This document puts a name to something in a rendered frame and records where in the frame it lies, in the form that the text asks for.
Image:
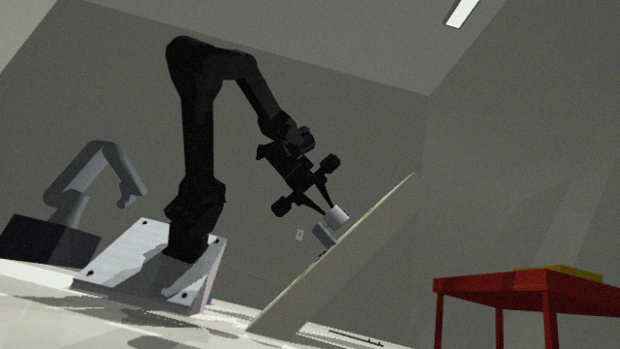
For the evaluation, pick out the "white cylinder with slotted end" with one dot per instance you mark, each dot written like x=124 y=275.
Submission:
x=335 y=218

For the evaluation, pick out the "beige flat panel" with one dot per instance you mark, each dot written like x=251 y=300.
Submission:
x=285 y=316

